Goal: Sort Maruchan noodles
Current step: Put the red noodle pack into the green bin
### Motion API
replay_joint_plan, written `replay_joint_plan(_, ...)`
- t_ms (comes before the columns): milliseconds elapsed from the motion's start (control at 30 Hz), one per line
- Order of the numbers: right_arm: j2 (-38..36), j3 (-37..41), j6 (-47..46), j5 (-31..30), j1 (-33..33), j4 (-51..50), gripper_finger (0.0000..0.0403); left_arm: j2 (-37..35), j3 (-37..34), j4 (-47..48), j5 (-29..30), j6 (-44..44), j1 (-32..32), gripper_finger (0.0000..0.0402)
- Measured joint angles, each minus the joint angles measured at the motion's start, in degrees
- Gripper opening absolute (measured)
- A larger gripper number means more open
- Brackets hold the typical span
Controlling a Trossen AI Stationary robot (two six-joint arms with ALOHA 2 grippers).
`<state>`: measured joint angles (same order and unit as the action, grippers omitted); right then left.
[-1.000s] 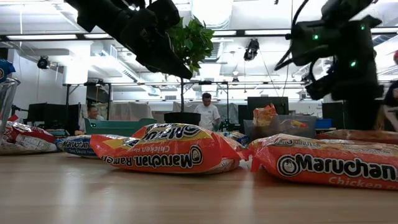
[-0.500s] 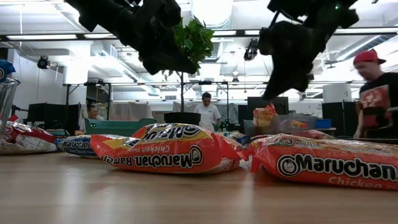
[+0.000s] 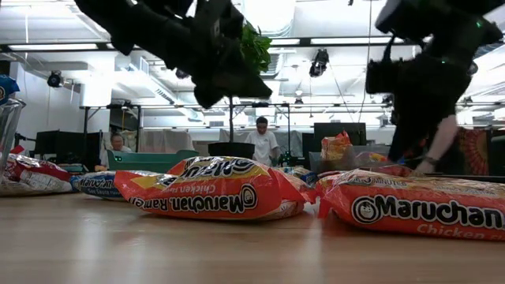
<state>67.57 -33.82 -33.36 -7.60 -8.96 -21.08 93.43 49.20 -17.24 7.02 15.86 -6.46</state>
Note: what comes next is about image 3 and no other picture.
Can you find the black monitor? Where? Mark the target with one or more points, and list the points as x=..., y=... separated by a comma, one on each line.
x=359, y=132

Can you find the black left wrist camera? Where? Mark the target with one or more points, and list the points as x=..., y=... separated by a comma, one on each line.
x=230, y=19

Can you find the green leafy potted tree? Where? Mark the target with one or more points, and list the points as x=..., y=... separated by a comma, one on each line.
x=256, y=51

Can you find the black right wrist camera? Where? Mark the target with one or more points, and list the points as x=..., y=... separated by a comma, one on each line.
x=380, y=77

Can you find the person's forearm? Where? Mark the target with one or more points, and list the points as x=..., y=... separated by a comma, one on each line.
x=444, y=138

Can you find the red Maruchan ramen packet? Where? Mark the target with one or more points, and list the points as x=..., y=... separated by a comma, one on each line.
x=39, y=175
x=17, y=150

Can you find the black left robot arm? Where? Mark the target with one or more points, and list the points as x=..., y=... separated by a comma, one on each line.
x=130, y=23

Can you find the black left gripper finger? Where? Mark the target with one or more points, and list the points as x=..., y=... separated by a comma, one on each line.
x=207, y=96
x=244, y=83

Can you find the person's dark wristwatch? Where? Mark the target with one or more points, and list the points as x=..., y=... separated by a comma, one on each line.
x=431, y=160

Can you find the black ceiling spotlight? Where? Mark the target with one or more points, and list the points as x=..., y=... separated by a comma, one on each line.
x=182, y=74
x=388, y=99
x=319, y=63
x=54, y=79

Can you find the person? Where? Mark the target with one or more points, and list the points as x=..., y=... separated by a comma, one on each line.
x=116, y=144
x=263, y=148

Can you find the beige hanging cloth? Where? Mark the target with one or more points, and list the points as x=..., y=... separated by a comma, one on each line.
x=169, y=140

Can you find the green plastic bin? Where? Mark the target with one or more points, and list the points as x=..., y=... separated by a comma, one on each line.
x=150, y=161

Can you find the black background robot arm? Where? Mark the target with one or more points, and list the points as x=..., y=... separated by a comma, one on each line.
x=288, y=159

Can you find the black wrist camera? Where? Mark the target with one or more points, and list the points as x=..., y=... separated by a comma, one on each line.
x=380, y=77
x=230, y=19

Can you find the orange mandala patterned cloth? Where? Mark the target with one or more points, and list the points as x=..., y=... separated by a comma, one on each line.
x=475, y=152

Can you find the person's hand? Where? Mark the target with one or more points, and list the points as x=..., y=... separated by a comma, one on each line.
x=425, y=169

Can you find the clear plastic bin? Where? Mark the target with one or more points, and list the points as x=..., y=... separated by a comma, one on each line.
x=10, y=130

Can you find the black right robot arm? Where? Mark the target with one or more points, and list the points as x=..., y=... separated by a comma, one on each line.
x=434, y=16

